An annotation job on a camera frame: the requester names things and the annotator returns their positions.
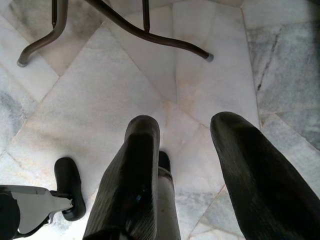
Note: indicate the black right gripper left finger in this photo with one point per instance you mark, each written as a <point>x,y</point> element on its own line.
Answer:
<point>130,190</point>

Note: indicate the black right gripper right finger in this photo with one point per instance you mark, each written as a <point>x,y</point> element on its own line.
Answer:
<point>262,190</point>

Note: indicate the grey robot right leg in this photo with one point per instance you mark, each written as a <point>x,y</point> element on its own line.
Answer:
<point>166,202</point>

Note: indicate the black robot right foot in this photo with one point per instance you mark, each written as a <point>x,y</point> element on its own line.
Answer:
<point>165,161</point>

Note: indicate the black robot foot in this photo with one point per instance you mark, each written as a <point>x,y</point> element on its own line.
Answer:
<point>165,161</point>
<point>68,180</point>

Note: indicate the black robot left foot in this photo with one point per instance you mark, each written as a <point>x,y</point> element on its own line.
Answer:
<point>68,180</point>

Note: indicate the dark metal table leg frame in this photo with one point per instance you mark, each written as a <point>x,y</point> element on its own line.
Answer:
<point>140,30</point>

